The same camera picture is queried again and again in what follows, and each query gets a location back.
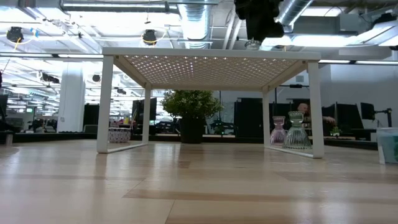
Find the green plant in black pot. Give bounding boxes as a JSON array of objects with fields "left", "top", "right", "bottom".
[{"left": 160, "top": 89, "right": 224, "bottom": 144}]

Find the pink ribbed glass candle holder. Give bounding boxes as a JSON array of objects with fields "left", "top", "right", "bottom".
[{"left": 269, "top": 115, "right": 289, "bottom": 146}]

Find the wide silver ribbed duct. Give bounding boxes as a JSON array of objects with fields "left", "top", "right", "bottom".
[{"left": 177, "top": 0, "right": 212, "bottom": 50}]

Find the clear ribbed glass candle holder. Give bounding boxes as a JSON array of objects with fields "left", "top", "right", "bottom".
[{"left": 244, "top": 39, "right": 262, "bottom": 51}]

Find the translucent plastic container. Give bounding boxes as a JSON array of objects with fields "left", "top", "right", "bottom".
[{"left": 376, "top": 126, "right": 398, "bottom": 165}]

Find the dark office monitor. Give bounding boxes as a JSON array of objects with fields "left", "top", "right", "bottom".
[{"left": 131, "top": 97, "right": 158, "bottom": 125}]

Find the white perforated metal shelf riser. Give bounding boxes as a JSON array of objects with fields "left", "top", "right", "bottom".
[{"left": 96, "top": 47, "right": 325, "bottom": 159}]

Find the person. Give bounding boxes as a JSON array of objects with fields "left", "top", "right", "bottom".
[{"left": 295, "top": 102, "right": 337, "bottom": 128}]

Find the black ceiling speaker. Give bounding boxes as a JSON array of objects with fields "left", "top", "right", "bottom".
[
  {"left": 142, "top": 29, "right": 157, "bottom": 46},
  {"left": 6, "top": 26, "right": 24, "bottom": 44}
]

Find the small green desk plant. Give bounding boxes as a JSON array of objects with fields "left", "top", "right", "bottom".
[{"left": 329, "top": 124, "right": 342, "bottom": 138}]

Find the white round column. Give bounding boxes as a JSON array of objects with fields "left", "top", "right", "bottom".
[{"left": 56, "top": 62, "right": 86, "bottom": 134}]

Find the white purple patterned tin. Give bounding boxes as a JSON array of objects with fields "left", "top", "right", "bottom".
[{"left": 108, "top": 126, "right": 132, "bottom": 144}]

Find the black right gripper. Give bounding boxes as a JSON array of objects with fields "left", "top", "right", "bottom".
[{"left": 234, "top": 0, "right": 285, "bottom": 43}]

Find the slim silver ribbed duct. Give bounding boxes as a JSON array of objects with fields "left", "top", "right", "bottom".
[{"left": 276, "top": 0, "right": 315, "bottom": 26}]

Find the black monitor on arm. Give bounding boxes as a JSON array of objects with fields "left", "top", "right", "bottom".
[{"left": 360, "top": 101, "right": 393, "bottom": 128}]

